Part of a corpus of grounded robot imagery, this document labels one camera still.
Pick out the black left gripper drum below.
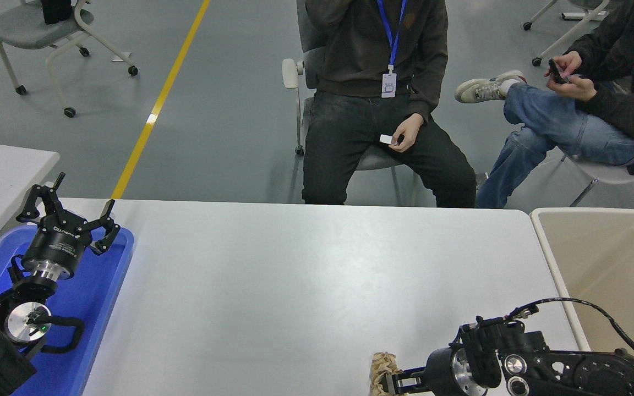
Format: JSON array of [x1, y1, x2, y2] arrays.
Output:
[[23, 213, 94, 266]]

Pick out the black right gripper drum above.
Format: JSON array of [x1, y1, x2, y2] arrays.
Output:
[[423, 346, 463, 396]]

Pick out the tan paper ball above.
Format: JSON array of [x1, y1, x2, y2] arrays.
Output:
[[370, 352, 401, 396]]

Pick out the black phone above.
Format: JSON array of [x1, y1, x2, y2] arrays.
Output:
[[548, 59, 569, 85]]

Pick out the person's left hand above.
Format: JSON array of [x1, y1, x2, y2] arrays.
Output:
[[544, 76, 598, 102], [389, 114, 425, 153]]

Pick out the person's right hand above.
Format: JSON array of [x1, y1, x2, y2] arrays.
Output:
[[547, 51, 583, 78]]

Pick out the blue plastic tray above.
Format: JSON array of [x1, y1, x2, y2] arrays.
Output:
[[0, 224, 134, 396]]

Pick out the grey wheeled chair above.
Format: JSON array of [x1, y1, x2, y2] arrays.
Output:
[[0, 0, 139, 118]]

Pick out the black item on chair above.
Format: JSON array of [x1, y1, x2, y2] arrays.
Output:
[[41, 0, 73, 25]]

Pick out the large pale plastic bin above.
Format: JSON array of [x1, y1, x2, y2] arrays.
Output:
[[530, 207, 634, 366]]

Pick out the grey chair with white armrest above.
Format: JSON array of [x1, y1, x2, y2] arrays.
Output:
[[282, 0, 422, 207]]

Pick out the white seat chair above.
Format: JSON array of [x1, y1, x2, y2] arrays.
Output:
[[562, 148, 634, 212]]

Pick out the person with crossed legs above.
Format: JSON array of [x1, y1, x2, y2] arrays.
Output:
[[455, 0, 634, 208]]

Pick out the white chair legs with wheels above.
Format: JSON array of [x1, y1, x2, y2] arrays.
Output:
[[523, 0, 615, 67]]

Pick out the blue lanyard with badge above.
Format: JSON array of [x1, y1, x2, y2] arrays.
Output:
[[376, 0, 408, 98]]

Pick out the person with blue lanyard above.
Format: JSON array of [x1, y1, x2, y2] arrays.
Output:
[[298, 0, 478, 208]]

